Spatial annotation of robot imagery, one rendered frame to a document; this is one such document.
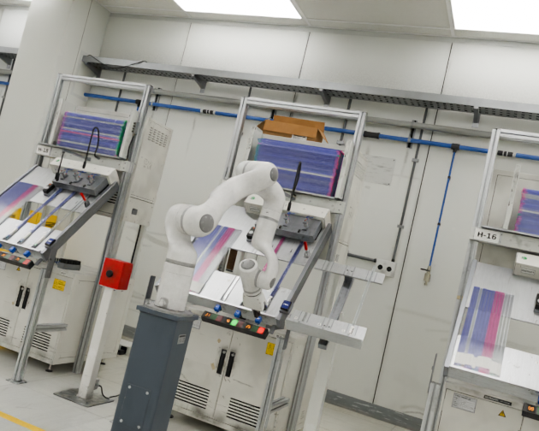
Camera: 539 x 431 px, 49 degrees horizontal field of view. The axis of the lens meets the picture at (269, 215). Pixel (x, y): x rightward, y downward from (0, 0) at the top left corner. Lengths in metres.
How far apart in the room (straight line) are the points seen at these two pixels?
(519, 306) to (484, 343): 0.30
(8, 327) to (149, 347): 1.91
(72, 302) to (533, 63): 3.66
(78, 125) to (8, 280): 1.10
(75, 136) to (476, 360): 2.83
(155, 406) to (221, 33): 4.00
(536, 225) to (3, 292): 3.15
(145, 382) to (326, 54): 3.56
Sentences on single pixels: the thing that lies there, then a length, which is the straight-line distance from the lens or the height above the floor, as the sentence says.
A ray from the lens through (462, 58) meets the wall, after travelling 4.97.
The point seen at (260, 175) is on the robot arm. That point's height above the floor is 1.31.
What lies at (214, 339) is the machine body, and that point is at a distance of 3.27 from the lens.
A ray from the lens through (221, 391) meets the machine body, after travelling 3.28.
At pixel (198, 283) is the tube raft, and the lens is 3.02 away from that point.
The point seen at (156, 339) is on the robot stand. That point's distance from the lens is 2.30.
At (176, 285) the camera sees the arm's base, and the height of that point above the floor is 0.81.
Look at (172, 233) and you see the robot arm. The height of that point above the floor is 0.99.
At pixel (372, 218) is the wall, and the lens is 4.72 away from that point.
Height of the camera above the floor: 1.00
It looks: 4 degrees up
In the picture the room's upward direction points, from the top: 13 degrees clockwise
